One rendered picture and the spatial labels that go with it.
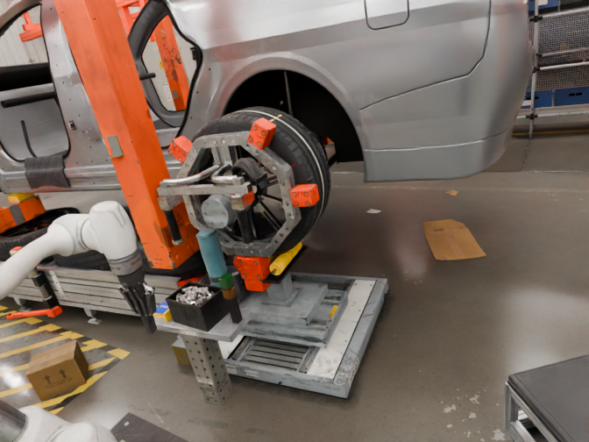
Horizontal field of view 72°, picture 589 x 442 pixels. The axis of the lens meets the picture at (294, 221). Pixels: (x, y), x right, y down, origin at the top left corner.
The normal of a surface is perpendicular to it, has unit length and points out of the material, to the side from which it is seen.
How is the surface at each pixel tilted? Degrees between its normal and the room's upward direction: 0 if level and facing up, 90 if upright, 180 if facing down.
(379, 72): 90
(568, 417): 0
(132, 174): 90
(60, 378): 90
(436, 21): 90
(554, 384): 0
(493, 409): 0
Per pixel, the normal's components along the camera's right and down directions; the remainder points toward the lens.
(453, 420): -0.18, -0.91
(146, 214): -0.40, 0.42
